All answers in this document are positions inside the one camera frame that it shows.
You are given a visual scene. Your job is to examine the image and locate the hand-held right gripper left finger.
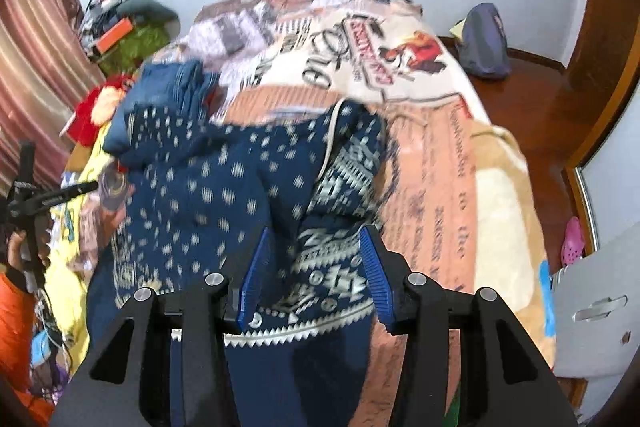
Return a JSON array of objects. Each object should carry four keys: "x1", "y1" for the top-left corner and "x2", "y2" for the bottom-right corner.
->
[{"x1": 50, "y1": 227, "x2": 273, "y2": 427}]

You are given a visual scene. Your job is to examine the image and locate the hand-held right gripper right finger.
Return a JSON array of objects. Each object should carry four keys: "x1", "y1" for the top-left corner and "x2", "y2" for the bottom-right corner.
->
[{"x1": 359, "y1": 224, "x2": 586, "y2": 427}]

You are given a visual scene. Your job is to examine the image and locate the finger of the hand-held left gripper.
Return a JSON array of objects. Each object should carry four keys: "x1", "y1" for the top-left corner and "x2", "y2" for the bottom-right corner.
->
[
  {"x1": 42, "y1": 181, "x2": 99, "y2": 208},
  {"x1": 19, "y1": 142, "x2": 36, "y2": 188}
]

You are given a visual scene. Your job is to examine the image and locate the navy patterned hoodie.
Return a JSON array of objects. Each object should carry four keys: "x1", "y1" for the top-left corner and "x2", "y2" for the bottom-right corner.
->
[{"x1": 85, "y1": 99, "x2": 388, "y2": 427}]

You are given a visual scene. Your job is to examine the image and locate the person's left forearm orange sleeve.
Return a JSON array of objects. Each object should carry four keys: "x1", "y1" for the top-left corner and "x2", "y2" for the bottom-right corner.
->
[{"x1": 0, "y1": 269, "x2": 56, "y2": 423}]

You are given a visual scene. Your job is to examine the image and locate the person's left hand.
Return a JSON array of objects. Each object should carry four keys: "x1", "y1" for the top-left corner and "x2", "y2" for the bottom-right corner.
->
[{"x1": 7, "y1": 229, "x2": 53, "y2": 275}]

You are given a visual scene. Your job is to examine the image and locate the yellow cloth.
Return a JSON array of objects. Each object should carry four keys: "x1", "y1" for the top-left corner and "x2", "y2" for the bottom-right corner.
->
[{"x1": 42, "y1": 127, "x2": 126, "y2": 358}]

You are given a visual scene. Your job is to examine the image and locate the red yellow plush garment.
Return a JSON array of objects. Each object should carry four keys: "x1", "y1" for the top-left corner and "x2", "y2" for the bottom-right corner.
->
[{"x1": 65, "y1": 74, "x2": 138, "y2": 142}]

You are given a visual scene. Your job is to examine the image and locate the striped pink curtain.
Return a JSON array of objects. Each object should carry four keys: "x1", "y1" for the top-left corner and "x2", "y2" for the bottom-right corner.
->
[{"x1": 0, "y1": 0, "x2": 108, "y2": 192}]

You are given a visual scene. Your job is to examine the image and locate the blue jeans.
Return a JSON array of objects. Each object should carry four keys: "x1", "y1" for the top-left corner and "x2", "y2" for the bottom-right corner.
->
[{"x1": 102, "y1": 59, "x2": 221, "y2": 158}]

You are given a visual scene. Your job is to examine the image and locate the orange box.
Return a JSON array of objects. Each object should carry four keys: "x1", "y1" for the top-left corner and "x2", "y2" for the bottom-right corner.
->
[{"x1": 96, "y1": 18, "x2": 133, "y2": 52}]

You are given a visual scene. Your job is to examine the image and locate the printed blanket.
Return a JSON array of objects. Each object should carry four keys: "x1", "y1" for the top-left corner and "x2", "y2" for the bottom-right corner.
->
[{"x1": 30, "y1": 0, "x2": 558, "y2": 427}]

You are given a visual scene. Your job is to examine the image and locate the green patterned cloth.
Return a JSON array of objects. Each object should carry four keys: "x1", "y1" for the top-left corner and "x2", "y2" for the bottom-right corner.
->
[{"x1": 97, "y1": 24, "x2": 173, "y2": 75}]

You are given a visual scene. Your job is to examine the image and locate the pile of clutter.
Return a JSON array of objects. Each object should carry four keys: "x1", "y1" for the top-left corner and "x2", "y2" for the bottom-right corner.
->
[{"x1": 80, "y1": 0, "x2": 181, "y2": 58}]

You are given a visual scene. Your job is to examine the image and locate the dark grey cushion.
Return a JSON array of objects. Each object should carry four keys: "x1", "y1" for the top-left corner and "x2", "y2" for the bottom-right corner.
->
[{"x1": 117, "y1": 0, "x2": 180, "y2": 25}]

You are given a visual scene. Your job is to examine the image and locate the pink clog shoe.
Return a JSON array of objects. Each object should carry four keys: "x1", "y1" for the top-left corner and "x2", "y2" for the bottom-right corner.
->
[{"x1": 560, "y1": 216, "x2": 586, "y2": 267}]

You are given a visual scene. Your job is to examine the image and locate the white sliding wardrobe door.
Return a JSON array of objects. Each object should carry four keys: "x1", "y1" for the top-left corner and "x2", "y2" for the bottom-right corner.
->
[{"x1": 574, "y1": 92, "x2": 640, "y2": 258}]

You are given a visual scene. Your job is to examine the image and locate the grey backpack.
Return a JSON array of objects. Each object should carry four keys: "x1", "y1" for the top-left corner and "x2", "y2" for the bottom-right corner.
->
[{"x1": 457, "y1": 3, "x2": 512, "y2": 80}]

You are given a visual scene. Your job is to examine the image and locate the wooden door frame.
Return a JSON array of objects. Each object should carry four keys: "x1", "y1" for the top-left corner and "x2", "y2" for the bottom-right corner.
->
[{"x1": 562, "y1": 0, "x2": 640, "y2": 188}]

